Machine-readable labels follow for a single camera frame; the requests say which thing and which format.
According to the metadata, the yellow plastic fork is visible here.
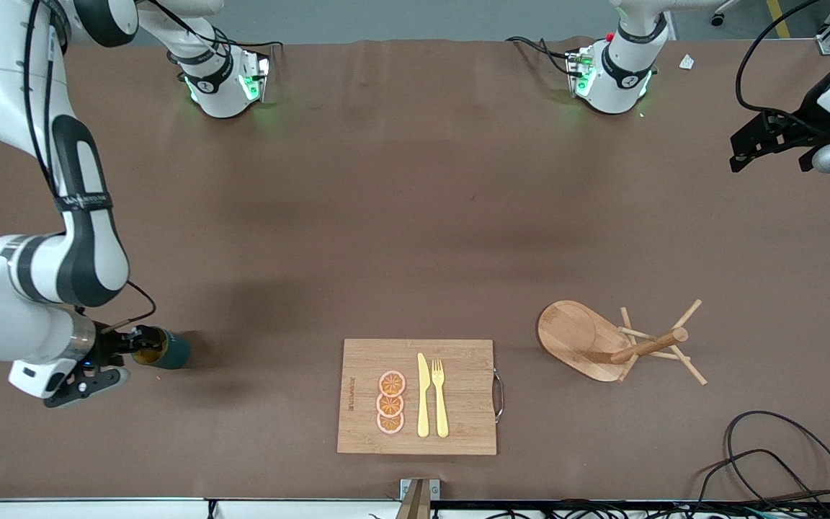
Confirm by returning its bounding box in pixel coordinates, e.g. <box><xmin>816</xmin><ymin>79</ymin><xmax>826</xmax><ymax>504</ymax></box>
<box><xmin>432</xmin><ymin>358</ymin><xmax>450</xmax><ymax>439</ymax></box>

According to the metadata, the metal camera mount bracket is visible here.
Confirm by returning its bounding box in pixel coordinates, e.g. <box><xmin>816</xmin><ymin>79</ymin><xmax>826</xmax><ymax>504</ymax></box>
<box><xmin>396</xmin><ymin>478</ymin><xmax>441</xmax><ymax>519</ymax></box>

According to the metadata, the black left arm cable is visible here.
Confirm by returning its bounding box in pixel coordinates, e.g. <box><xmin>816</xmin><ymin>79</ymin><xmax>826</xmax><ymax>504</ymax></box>
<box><xmin>736</xmin><ymin>0</ymin><xmax>830</xmax><ymax>136</ymax></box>

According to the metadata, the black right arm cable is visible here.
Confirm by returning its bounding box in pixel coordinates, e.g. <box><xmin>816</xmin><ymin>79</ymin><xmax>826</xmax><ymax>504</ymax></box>
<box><xmin>22</xmin><ymin>0</ymin><xmax>158</xmax><ymax>334</ymax></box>

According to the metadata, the brown table cover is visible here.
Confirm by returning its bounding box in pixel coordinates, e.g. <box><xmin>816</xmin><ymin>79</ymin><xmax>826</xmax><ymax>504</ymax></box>
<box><xmin>0</xmin><ymin>36</ymin><xmax>830</xmax><ymax>502</ymax></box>

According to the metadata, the dark green cup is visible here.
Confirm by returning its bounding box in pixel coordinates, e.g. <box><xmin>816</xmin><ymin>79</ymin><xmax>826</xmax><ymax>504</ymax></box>
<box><xmin>132</xmin><ymin>328</ymin><xmax>192</xmax><ymax>371</ymax></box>

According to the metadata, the wooden mug tree stand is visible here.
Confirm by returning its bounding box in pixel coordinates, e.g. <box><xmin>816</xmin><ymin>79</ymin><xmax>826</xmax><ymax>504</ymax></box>
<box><xmin>537</xmin><ymin>298</ymin><xmax>708</xmax><ymax>386</ymax></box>

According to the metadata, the yellow plastic knife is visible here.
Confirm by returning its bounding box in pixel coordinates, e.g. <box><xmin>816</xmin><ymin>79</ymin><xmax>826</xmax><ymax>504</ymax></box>
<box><xmin>416</xmin><ymin>352</ymin><xmax>432</xmax><ymax>438</ymax></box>

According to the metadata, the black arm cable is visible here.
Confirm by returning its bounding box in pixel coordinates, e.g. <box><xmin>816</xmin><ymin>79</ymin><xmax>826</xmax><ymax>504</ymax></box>
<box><xmin>736</xmin><ymin>0</ymin><xmax>830</xmax><ymax>136</ymax></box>
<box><xmin>22</xmin><ymin>0</ymin><xmax>158</xmax><ymax>334</ymax></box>

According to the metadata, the wooden cutting board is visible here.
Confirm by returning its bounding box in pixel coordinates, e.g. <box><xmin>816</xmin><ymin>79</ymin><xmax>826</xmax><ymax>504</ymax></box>
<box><xmin>336</xmin><ymin>339</ymin><xmax>506</xmax><ymax>456</ymax></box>

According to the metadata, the black base cable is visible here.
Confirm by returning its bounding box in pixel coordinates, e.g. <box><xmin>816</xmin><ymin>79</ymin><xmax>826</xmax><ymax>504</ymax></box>
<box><xmin>507</xmin><ymin>36</ymin><xmax>581</xmax><ymax>76</ymax></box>
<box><xmin>148</xmin><ymin>0</ymin><xmax>285</xmax><ymax>51</ymax></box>

